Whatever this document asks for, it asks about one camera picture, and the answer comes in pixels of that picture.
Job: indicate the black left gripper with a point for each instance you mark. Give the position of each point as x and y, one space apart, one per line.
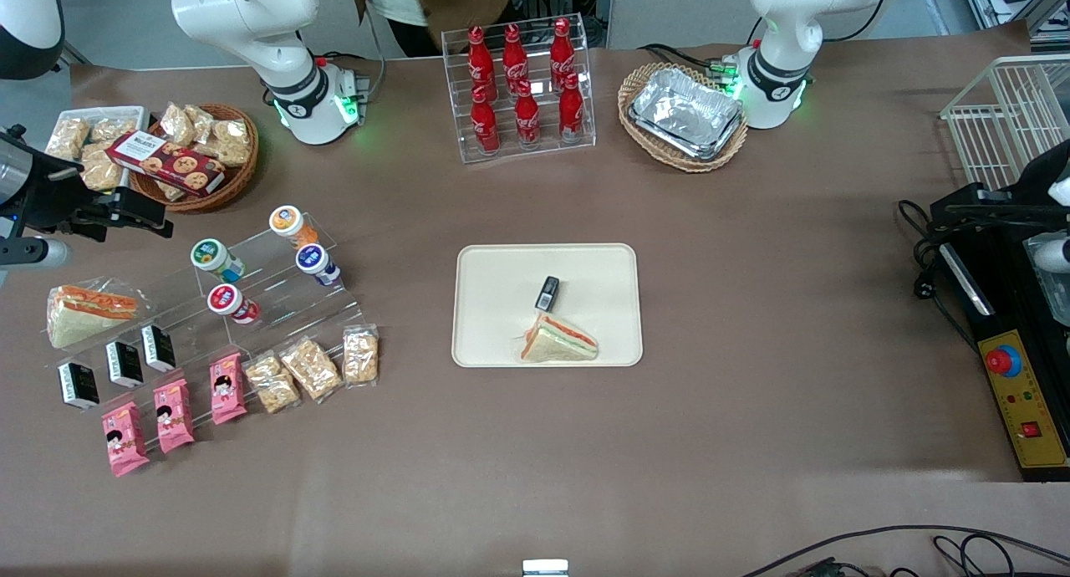
1039 181

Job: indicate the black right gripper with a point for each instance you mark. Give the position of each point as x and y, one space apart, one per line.
52 199

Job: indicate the green gum bottle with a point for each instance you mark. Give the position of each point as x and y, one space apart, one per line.
213 257

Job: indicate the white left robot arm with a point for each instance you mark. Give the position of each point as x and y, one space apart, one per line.
794 25

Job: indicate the red gum bottle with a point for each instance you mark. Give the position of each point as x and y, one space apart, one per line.
227 300

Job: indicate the black gum box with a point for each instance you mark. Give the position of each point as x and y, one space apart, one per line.
159 348
125 365
79 385
547 294

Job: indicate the orange gum bottle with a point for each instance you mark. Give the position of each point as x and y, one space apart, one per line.
291 223

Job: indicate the blue gum bottle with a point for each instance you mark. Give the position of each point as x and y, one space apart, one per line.
316 263

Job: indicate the silver foil tray stack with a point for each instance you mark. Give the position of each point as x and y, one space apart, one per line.
685 113

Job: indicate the cream plastic tray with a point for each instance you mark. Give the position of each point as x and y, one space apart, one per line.
501 293

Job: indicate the red cookie box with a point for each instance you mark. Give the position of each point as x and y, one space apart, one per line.
167 164

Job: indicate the clear wrapped cracker pack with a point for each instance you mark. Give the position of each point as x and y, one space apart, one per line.
68 138
227 142
113 130
201 121
100 169
177 124
311 370
272 384
361 355

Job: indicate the brown wicker basket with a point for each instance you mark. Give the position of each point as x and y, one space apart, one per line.
238 180

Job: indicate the white plastic bin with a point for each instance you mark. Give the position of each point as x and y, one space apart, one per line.
125 113

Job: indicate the wrapped triangle sandwich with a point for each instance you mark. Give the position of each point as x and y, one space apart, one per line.
88 314
560 343

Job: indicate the clear acrylic step display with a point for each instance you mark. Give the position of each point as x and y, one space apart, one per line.
284 309

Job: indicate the black control box yellow panel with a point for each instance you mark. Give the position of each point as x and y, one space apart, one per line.
1024 393

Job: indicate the pink snack packet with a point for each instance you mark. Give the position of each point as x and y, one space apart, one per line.
227 389
174 416
125 439

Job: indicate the metal equipment rack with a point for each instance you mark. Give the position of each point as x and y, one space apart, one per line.
1011 0

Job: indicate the clear acrylic bottle rack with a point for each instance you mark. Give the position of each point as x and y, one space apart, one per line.
456 100

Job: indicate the red cola bottle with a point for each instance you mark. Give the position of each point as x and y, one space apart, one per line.
572 113
563 50
480 58
527 119
485 125
515 54

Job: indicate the light wicker basket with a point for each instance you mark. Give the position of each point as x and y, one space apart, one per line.
635 88

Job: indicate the person in brown apron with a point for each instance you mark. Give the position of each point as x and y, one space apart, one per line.
460 4

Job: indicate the small white device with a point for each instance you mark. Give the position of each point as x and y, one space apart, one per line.
545 568

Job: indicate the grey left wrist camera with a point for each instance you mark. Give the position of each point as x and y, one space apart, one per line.
1053 255

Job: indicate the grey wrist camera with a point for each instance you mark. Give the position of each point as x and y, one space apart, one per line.
1053 255
33 252

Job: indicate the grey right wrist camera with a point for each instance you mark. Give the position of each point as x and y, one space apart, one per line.
33 252

